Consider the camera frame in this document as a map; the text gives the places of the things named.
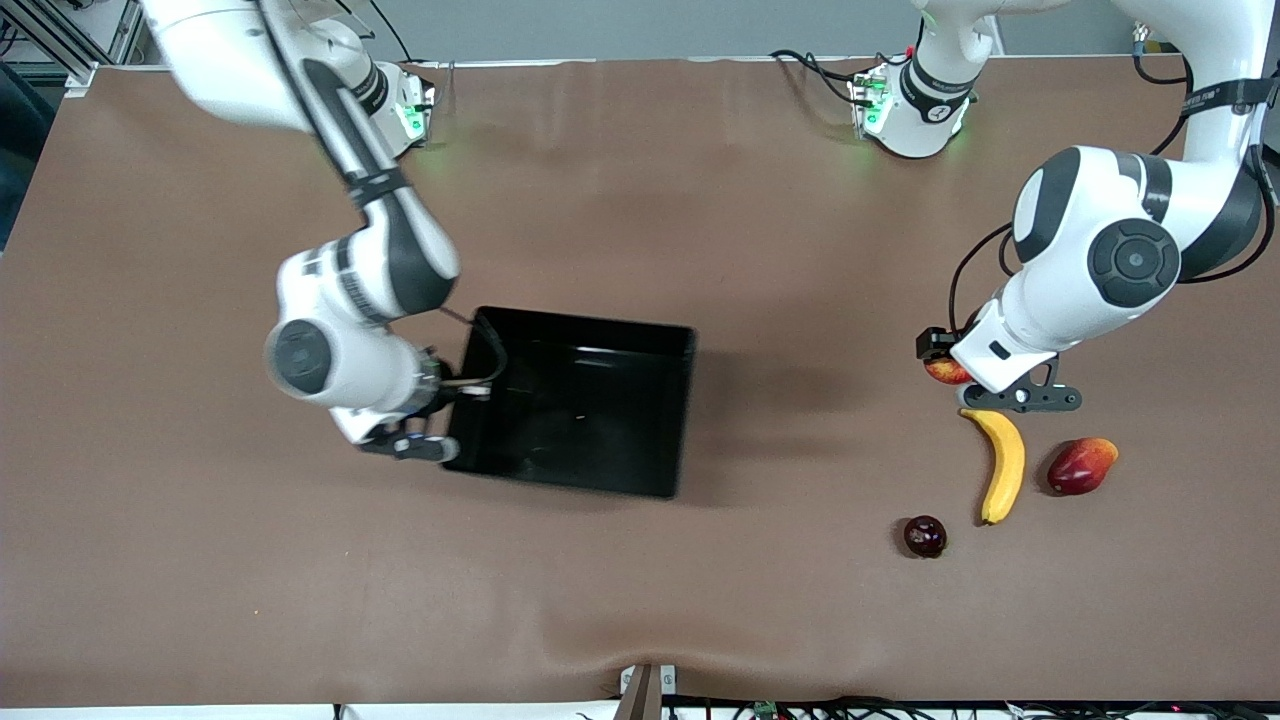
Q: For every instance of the red yellow apple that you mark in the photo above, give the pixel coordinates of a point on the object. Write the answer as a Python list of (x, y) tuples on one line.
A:
[(945, 373)]

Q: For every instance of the grey metal clamp bracket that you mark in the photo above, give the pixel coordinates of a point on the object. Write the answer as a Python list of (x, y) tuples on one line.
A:
[(668, 680)]

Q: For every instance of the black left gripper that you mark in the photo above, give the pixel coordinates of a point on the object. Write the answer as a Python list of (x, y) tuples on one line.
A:
[(936, 344)]

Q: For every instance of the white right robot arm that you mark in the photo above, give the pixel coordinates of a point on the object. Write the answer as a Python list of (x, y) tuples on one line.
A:
[(345, 375)]

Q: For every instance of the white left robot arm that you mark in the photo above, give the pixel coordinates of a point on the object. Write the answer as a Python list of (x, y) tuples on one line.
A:
[(1060, 270)]

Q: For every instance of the brown table mat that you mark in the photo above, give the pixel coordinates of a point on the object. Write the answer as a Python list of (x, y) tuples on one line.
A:
[(640, 600)]

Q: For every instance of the black plastic box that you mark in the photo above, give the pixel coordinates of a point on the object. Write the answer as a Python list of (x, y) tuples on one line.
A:
[(600, 430)]

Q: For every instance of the brown post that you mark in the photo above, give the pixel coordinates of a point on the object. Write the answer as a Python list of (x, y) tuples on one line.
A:
[(642, 700)]

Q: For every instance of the yellow banana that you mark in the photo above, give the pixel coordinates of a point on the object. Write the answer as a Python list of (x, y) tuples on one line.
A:
[(1005, 460)]

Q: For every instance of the red yellow mango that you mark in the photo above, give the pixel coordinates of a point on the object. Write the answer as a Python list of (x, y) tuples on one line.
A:
[(1082, 466)]

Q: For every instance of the dark red plum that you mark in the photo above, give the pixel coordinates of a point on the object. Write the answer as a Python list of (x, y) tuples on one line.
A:
[(925, 537)]

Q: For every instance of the aluminium frame profile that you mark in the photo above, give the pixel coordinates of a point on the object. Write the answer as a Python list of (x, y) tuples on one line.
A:
[(115, 30)]

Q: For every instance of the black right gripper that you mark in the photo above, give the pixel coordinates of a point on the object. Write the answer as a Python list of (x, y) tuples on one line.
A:
[(449, 396)]

